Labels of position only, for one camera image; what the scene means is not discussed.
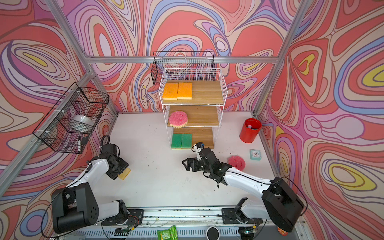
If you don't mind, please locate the orange yellow sponge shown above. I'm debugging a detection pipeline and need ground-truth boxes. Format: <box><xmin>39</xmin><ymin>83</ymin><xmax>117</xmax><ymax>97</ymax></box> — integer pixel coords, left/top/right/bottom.
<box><xmin>162</xmin><ymin>83</ymin><xmax>179</xmax><ymax>101</ymax></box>
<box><xmin>177</xmin><ymin>83</ymin><xmax>193</xmax><ymax>100</ymax></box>
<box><xmin>118</xmin><ymin>168</ymin><xmax>131</xmax><ymax>181</ymax></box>

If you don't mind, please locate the yellow green sponge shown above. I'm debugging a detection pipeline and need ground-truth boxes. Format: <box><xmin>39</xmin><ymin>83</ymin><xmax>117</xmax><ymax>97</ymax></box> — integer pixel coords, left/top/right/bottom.
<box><xmin>181</xmin><ymin>134</ymin><xmax>192</xmax><ymax>149</ymax></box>
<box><xmin>171</xmin><ymin>134</ymin><xmax>183</xmax><ymax>149</ymax></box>

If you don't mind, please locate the pink smiley sponge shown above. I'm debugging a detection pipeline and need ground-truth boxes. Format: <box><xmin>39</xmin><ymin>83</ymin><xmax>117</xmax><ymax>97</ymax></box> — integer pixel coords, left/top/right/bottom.
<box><xmin>168</xmin><ymin>111</ymin><xmax>188</xmax><ymax>128</ymax></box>
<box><xmin>228</xmin><ymin>156</ymin><xmax>246</xmax><ymax>171</ymax></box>

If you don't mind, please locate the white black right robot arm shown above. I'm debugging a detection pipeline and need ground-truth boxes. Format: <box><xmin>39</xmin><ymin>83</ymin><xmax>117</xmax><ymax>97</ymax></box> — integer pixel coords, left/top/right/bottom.
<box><xmin>182</xmin><ymin>147</ymin><xmax>305</xmax><ymax>233</ymax></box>

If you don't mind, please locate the black marker in basket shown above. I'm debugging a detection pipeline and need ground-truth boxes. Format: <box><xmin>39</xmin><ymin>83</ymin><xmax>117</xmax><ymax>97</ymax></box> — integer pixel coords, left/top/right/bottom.
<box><xmin>77</xmin><ymin>136</ymin><xmax>82</xmax><ymax>153</ymax></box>

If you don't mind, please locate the silver bowl in basket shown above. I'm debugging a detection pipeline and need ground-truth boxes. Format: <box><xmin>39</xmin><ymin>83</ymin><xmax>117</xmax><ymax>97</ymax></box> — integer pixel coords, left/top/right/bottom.
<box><xmin>72</xmin><ymin>115</ymin><xmax>95</xmax><ymax>126</ymax></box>

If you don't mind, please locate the small mint alarm clock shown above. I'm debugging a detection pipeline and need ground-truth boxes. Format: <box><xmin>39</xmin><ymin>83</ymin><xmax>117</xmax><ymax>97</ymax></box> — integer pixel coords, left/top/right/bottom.
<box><xmin>250</xmin><ymin>150</ymin><xmax>262</xmax><ymax>161</ymax></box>

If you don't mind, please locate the red ribbed metal bucket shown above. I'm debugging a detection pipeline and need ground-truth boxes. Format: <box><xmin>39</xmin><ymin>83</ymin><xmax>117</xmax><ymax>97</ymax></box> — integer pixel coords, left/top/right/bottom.
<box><xmin>240</xmin><ymin>118</ymin><xmax>262</xmax><ymax>144</ymax></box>

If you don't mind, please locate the green snack packet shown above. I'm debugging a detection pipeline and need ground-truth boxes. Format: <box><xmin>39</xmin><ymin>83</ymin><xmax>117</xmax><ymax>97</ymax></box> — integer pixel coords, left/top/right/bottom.
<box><xmin>157</xmin><ymin>226</ymin><xmax>178</xmax><ymax>240</ymax></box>

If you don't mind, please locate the red round sticker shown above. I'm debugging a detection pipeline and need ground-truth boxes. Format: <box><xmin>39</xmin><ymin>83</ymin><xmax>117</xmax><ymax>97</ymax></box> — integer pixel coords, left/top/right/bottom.
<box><xmin>277</xmin><ymin>228</ymin><xmax>288</xmax><ymax>236</ymax></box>

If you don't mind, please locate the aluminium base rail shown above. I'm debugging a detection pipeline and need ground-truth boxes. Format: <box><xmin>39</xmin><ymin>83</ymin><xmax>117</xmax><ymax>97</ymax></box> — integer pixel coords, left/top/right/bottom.
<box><xmin>59</xmin><ymin>203</ymin><xmax>307</xmax><ymax>240</ymax></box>

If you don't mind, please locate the black wire basket left wall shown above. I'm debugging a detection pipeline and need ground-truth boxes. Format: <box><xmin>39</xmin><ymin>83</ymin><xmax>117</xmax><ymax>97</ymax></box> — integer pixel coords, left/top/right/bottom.
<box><xmin>33</xmin><ymin>83</ymin><xmax>110</xmax><ymax>154</ymax></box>

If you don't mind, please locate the black wire basket wall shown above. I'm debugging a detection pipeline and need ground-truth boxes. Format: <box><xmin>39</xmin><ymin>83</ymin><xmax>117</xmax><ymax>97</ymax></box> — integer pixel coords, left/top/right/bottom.
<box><xmin>33</xmin><ymin>83</ymin><xmax>110</xmax><ymax>154</ymax></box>
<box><xmin>151</xmin><ymin>50</ymin><xmax>216</xmax><ymax>85</ymax></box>

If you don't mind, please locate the white wire wooden shelf rack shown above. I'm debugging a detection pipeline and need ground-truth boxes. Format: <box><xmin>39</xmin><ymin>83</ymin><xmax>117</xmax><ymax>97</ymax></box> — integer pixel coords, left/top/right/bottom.
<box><xmin>159</xmin><ymin>68</ymin><xmax>228</xmax><ymax>149</ymax></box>

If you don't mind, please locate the black wire basket back wall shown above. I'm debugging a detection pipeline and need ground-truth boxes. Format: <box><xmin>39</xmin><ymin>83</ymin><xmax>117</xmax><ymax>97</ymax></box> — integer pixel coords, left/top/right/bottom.
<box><xmin>151</xmin><ymin>50</ymin><xmax>216</xmax><ymax>85</ymax></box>

